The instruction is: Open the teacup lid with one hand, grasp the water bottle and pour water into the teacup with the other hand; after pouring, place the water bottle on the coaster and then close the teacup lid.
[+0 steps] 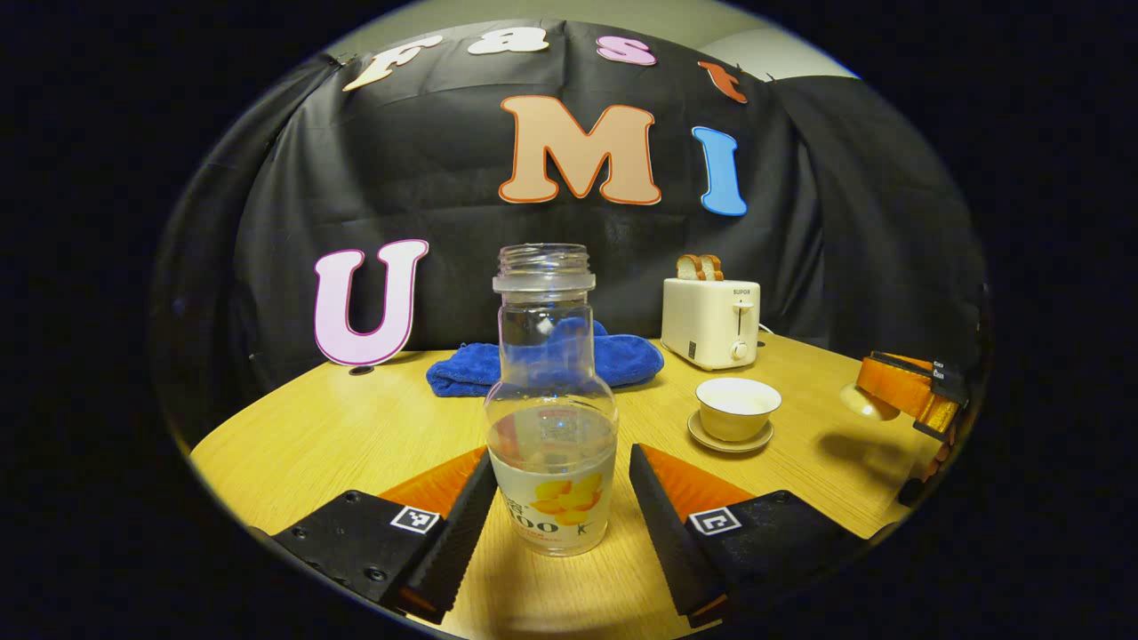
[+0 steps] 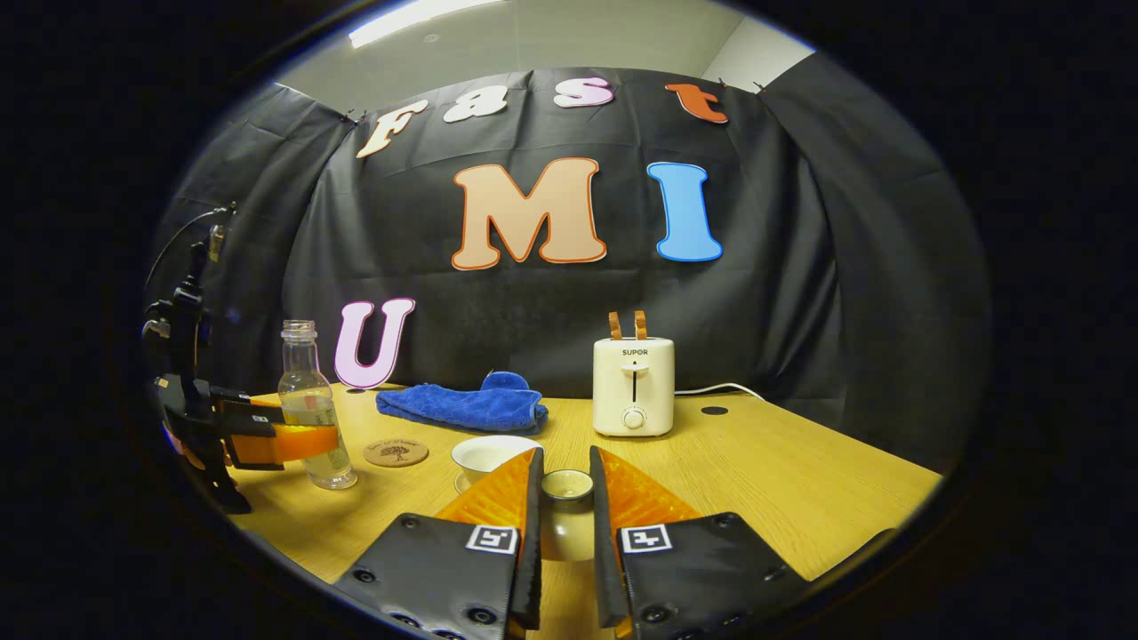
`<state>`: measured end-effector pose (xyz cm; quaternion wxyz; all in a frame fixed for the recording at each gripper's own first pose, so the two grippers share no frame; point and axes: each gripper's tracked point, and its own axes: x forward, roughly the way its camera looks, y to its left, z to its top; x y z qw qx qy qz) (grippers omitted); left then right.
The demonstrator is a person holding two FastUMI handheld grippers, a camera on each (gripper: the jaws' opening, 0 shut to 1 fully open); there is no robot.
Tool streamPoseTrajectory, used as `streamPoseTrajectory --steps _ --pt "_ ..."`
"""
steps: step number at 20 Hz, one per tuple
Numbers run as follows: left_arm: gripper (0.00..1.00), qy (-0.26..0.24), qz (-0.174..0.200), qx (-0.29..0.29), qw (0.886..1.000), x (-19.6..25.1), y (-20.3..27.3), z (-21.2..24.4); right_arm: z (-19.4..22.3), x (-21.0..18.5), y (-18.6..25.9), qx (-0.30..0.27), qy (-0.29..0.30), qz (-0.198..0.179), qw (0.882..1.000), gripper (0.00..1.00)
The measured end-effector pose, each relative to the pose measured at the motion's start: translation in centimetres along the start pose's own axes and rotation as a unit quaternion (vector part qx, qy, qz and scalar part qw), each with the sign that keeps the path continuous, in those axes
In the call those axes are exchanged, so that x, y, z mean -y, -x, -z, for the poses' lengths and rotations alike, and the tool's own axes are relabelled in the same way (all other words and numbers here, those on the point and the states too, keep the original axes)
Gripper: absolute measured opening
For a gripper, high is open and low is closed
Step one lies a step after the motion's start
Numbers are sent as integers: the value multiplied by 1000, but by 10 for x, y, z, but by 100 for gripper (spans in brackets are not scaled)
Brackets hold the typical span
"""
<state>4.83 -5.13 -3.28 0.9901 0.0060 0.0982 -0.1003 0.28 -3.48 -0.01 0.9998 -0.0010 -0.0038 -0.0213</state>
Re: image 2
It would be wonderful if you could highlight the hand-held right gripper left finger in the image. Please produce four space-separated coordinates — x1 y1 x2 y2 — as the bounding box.
331 447 545 640

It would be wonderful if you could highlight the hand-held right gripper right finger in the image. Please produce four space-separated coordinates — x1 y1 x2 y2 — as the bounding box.
589 445 812 640

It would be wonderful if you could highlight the cream teacup lid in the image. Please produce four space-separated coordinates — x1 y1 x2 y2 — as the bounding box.
539 468 596 564

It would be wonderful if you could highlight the clear glass water bottle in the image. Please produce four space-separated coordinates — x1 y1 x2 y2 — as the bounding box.
277 320 358 491

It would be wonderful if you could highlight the cream ceramic teacup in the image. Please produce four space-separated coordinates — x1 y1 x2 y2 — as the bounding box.
451 435 542 488

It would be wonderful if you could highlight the blue towel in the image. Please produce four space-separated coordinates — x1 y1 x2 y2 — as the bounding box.
375 372 549 435

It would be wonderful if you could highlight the white toaster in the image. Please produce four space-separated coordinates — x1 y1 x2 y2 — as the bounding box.
592 337 676 438

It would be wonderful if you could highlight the black backdrop cloth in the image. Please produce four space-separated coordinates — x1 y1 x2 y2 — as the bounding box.
147 67 990 472

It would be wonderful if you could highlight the white power cable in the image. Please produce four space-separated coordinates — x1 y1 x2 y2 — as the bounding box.
673 382 765 401

